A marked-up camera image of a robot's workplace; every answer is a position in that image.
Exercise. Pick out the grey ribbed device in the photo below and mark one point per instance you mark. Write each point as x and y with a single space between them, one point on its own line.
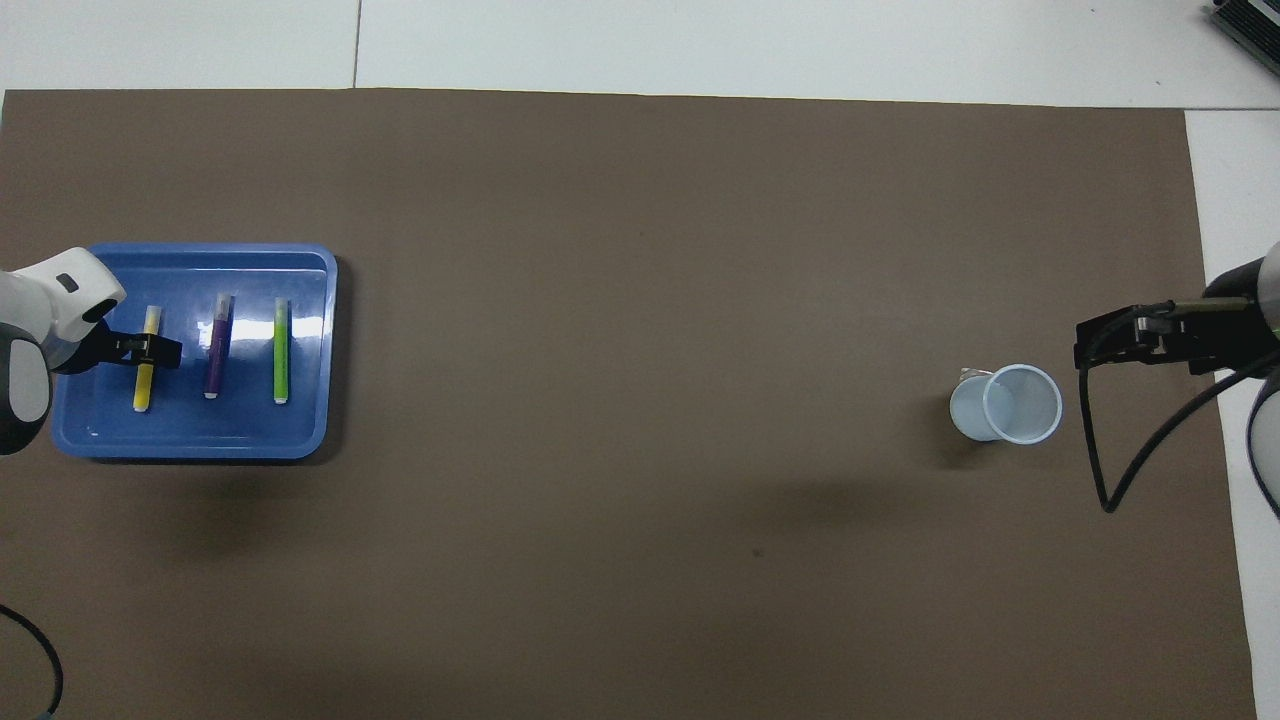
1250 25

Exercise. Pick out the green pen white cap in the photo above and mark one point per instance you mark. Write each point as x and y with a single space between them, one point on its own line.
282 350

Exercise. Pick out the translucent pale blue cup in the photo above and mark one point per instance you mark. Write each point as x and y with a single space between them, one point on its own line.
965 410

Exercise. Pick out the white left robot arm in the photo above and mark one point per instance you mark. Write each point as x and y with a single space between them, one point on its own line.
40 320

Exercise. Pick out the purple pen white cap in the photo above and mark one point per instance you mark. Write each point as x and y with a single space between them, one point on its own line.
217 350

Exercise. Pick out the brown table mat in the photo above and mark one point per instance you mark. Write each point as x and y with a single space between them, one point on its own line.
640 300

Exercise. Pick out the blue plastic tray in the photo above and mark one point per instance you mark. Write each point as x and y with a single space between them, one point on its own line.
250 420

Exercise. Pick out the yellow pen white cap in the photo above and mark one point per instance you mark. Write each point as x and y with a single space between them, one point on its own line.
145 385

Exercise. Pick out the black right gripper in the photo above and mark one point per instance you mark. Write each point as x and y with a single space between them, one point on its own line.
1235 325

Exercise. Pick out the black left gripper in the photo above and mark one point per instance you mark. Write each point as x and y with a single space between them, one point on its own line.
85 350

